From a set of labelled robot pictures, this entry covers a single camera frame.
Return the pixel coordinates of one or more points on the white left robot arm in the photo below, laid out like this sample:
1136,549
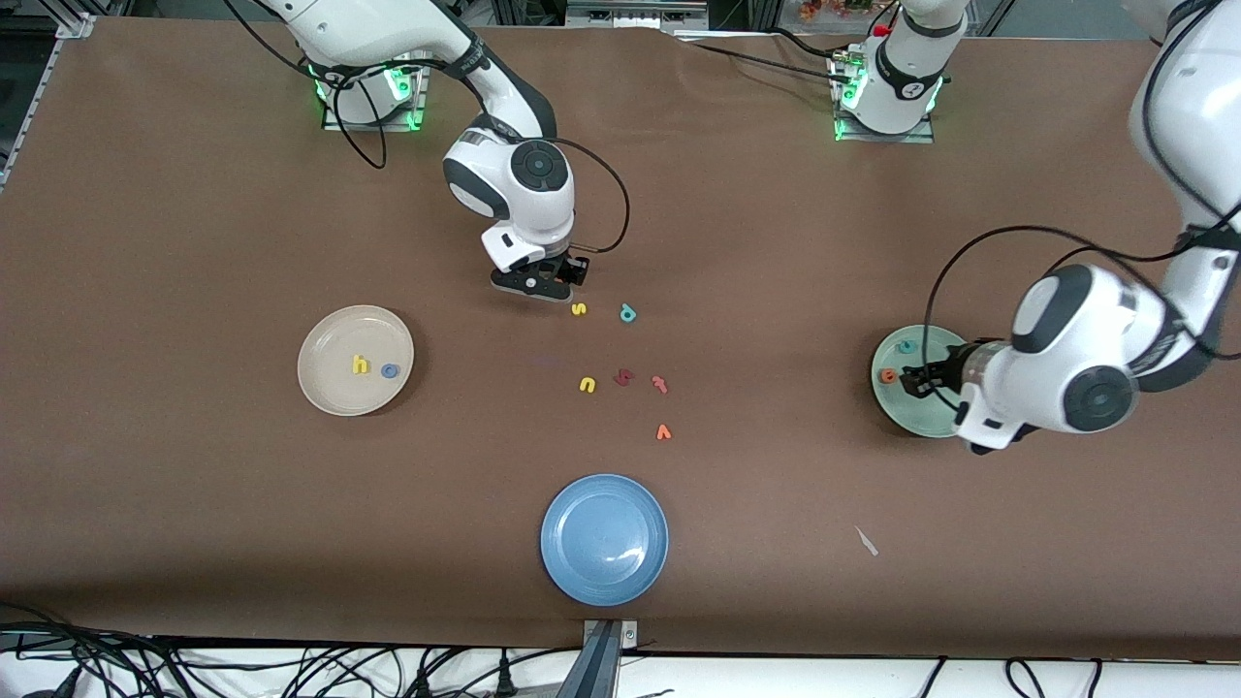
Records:
1066,320

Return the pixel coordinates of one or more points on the aluminium table edge rail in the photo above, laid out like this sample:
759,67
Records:
37,97

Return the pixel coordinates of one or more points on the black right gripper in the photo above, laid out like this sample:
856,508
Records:
565,265

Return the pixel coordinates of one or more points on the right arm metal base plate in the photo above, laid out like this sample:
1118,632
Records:
419,114

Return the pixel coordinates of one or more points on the aluminium corner bracket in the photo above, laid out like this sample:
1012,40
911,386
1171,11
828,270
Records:
78,27

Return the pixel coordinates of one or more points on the grey equipment box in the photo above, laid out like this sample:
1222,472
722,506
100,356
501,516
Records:
635,12

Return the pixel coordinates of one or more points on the white paper scrap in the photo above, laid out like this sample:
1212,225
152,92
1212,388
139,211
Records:
866,541

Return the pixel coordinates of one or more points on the brown table cover sheet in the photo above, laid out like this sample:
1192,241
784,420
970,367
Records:
620,436

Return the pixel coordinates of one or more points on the orange dried flowers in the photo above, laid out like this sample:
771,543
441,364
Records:
834,8

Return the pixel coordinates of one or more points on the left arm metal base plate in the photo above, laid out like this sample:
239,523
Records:
921,136

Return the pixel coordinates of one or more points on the aluminium camera post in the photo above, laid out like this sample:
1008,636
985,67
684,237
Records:
601,664

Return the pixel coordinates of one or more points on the pale green round plate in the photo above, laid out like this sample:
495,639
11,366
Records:
897,407

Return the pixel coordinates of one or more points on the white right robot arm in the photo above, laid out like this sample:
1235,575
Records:
388,29

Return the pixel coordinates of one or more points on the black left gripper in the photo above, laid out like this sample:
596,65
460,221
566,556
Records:
942,373

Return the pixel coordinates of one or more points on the beige round plate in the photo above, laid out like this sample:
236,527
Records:
334,383

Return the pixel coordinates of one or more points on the blue round plate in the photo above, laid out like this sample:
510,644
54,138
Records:
604,540

